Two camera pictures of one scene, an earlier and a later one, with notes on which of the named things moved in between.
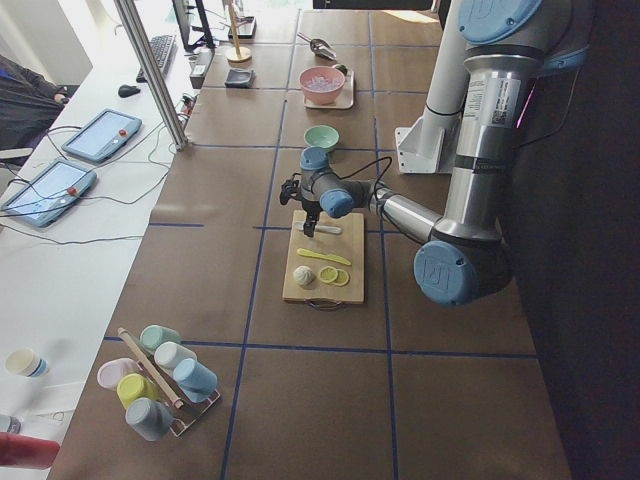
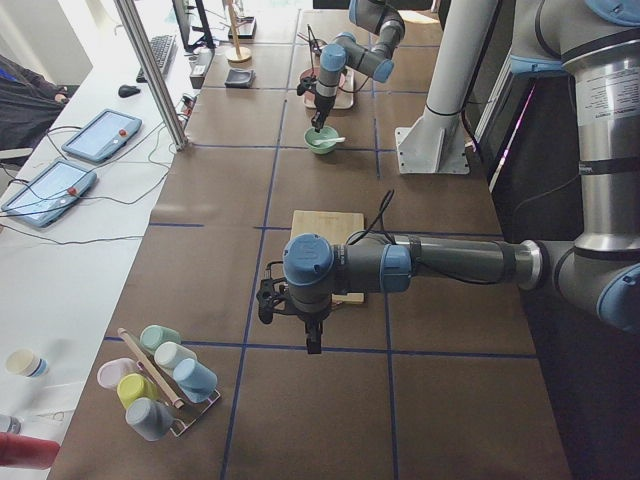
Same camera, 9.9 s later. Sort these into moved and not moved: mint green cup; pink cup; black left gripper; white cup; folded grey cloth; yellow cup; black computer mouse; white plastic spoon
Moved: black left gripper; white plastic spoon
Not moved: mint green cup; black computer mouse; folded grey cloth; yellow cup; white cup; pink cup
